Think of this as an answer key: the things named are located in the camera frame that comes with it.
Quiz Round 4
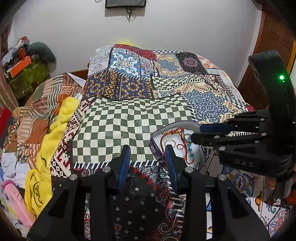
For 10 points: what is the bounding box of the purple heart-shaped tin box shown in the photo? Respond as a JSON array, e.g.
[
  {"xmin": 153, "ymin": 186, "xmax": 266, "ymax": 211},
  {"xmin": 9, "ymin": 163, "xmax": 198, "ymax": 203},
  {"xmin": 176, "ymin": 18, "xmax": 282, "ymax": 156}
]
[{"xmin": 150, "ymin": 120, "xmax": 205, "ymax": 170}]

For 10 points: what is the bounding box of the red beaded bracelet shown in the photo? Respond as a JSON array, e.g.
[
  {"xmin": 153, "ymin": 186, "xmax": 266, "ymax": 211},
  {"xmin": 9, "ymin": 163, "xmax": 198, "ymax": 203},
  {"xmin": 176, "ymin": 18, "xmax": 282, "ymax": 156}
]
[{"xmin": 160, "ymin": 127, "xmax": 195, "ymax": 165}]

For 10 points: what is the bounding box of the yellow cloth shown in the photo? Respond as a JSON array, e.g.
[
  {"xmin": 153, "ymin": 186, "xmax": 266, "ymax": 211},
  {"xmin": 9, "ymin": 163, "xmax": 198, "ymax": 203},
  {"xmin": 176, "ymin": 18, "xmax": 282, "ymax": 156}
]
[{"xmin": 25, "ymin": 97, "xmax": 80, "ymax": 216}]

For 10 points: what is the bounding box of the pink cylinder object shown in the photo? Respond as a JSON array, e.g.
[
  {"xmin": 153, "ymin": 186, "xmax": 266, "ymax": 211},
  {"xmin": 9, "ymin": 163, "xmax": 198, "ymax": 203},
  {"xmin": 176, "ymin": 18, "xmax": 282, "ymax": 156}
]
[{"xmin": 1, "ymin": 180, "xmax": 36, "ymax": 227}]

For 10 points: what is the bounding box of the brown wooden door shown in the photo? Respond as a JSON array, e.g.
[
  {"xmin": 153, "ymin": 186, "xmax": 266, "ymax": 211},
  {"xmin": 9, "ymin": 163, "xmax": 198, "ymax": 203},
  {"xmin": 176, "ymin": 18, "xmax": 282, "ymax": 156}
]
[{"xmin": 237, "ymin": 4, "xmax": 296, "ymax": 112}]

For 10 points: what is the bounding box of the striped orange brown blanket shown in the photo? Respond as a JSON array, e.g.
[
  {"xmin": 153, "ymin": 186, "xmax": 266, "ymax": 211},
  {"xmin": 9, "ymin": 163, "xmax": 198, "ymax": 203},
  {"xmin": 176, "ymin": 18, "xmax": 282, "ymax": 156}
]
[{"xmin": 4, "ymin": 73, "xmax": 84, "ymax": 169}]

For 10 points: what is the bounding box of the colourful patchwork bed cover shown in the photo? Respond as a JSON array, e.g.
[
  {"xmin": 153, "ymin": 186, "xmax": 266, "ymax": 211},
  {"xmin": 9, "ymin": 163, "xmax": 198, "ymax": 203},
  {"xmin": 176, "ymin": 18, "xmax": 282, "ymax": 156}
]
[{"xmin": 50, "ymin": 44, "xmax": 289, "ymax": 240}]

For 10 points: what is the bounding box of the green patterned box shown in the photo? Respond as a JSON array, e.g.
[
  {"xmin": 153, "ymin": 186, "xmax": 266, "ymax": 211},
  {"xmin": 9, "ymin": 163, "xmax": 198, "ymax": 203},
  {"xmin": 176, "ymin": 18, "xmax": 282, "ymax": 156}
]
[{"xmin": 9, "ymin": 61, "xmax": 50, "ymax": 99}]

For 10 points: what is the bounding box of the orange box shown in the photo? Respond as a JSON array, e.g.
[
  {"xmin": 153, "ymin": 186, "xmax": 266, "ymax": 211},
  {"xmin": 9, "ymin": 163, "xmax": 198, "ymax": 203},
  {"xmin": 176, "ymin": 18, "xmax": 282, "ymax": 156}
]
[{"xmin": 8, "ymin": 56, "xmax": 31, "ymax": 79}]

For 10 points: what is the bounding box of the wall mounted black screen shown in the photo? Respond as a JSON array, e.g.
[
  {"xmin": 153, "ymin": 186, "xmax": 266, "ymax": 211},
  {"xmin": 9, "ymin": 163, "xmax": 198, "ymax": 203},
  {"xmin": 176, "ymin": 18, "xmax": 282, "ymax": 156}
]
[{"xmin": 105, "ymin": 0, "xmax": 147, "ymax": 9}]

